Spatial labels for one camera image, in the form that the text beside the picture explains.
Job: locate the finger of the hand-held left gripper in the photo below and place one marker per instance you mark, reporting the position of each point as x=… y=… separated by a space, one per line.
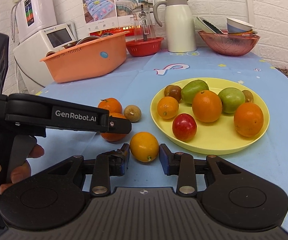
x=120 y=126

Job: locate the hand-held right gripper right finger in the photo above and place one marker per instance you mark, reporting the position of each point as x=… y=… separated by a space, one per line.
x=164 y=160

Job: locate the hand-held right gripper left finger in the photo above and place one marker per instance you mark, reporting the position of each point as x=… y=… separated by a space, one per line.
x=124 y=161

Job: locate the orange with stem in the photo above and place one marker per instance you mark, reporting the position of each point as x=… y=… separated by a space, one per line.
x=112 y=136
x=110 y=105

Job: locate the small brown fruit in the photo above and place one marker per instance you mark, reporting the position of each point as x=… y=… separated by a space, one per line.
x=248 y=96
x=132 y=113

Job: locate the small yellowish orange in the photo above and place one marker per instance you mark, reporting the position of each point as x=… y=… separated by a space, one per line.
x=144 y=146

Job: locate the red apple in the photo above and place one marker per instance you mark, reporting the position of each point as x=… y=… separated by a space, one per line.
x=184 y=127

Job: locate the yellow plastic plate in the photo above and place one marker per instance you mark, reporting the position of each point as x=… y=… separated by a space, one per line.
x=208 y=140

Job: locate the red green plum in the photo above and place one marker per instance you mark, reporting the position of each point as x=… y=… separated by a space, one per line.
x=173 y=92

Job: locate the large orange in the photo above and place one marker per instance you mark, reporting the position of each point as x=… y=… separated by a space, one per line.
x=248 y=119
x=207 y=106

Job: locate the green mango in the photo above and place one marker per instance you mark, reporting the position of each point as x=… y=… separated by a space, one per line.
x=192 y=92

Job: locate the green apple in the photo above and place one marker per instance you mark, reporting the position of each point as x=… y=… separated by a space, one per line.
x=231 y=100

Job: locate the person's left hand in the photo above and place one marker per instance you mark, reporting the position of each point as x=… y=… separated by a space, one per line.
x=36 y=152

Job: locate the white appliance with screen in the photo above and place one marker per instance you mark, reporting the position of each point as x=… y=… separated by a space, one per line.
x=34 y=55

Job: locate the orange plastic basket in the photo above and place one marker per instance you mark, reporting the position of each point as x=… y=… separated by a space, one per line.
x=84 y=65

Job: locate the dark patterned plate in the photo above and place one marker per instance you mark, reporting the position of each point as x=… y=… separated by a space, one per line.
x=69 y=45

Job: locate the small red plastic basket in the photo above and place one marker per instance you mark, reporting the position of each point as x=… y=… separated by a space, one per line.
x=144 y=48

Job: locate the white water purifier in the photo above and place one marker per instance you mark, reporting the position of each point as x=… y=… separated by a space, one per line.
x=34 y=12

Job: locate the glass pitcher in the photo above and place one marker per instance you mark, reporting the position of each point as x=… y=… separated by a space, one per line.
x=144 y=22

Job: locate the white thermos jug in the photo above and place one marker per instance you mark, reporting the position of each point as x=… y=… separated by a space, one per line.
x=180 y=27

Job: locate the blue star-print tablecloth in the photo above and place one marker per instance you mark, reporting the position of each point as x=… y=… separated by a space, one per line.
x=233 y=65

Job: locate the pink glass bowl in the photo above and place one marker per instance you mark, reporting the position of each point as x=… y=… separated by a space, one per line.
x=228 y=46

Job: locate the pale green dish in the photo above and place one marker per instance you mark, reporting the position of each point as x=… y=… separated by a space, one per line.
x=206 y=25

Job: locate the white ceramic bowl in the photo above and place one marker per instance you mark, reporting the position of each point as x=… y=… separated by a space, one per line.
x=238 y=25

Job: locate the bedding wall poster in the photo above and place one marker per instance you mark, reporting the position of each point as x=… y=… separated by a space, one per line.
x=109 y=5

